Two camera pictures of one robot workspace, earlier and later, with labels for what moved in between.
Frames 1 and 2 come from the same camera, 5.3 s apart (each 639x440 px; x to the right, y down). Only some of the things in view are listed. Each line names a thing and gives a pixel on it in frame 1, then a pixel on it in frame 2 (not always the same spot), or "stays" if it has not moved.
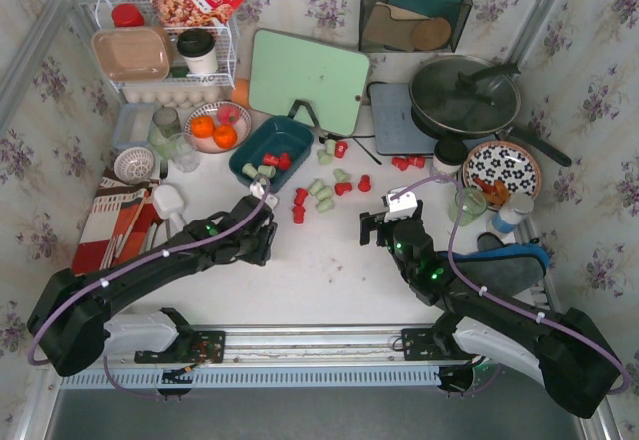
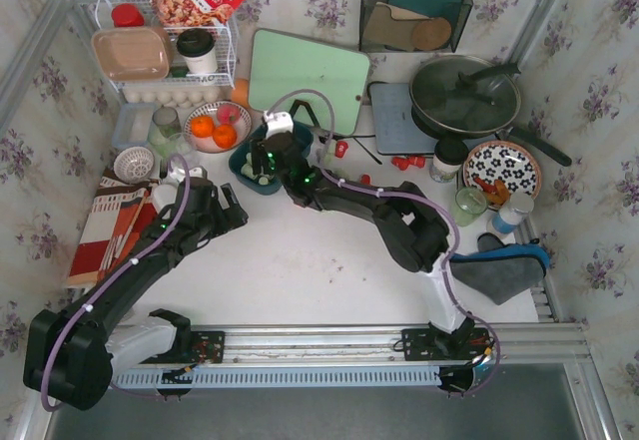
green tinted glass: (165, 130) stays
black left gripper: (270, 242) to (220, 204)
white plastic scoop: (169, 204) stays
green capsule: (249, 169) stays
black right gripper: (372, 228) to (265, 153)
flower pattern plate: (509, 162) stays
